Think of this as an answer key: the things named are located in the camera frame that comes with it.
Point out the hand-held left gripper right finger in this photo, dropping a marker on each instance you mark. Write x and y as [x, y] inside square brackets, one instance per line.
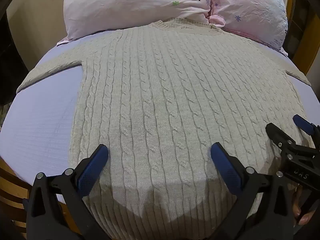
[225, 170]

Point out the wooden bed frame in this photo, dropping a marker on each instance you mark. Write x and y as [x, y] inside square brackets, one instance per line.
[12, 187]

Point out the person's right hand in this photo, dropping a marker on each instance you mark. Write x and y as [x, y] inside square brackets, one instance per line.
[297, 202]

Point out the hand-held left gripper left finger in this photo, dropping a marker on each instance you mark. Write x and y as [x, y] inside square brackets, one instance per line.
[93, 170]

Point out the lavender bed sheet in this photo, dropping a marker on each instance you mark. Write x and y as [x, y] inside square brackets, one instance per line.
[42, 122]

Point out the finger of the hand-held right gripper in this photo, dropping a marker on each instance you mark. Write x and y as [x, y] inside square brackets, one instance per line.
[303, 125]
[277, 133]

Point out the pink floral pillow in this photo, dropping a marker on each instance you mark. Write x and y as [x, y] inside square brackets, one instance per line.
[252, 7]
[130, 5]

